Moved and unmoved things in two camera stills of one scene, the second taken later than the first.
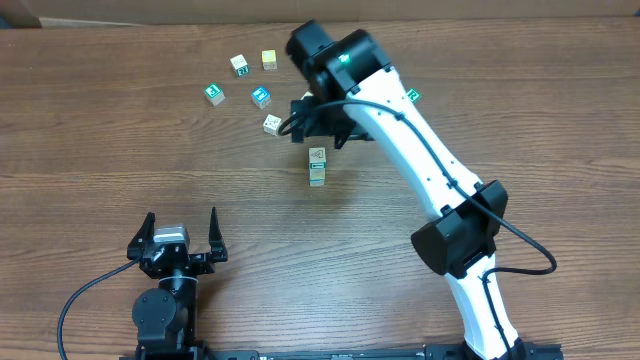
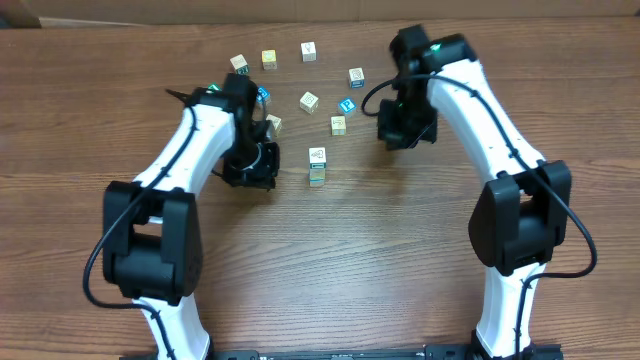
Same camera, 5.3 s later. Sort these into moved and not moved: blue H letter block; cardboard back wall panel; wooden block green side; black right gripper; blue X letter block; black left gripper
Moved: black left gripper; black right gripper
Not moved: cardboard back wall panel; blue X letter block; wooden block green side; blue H letter block
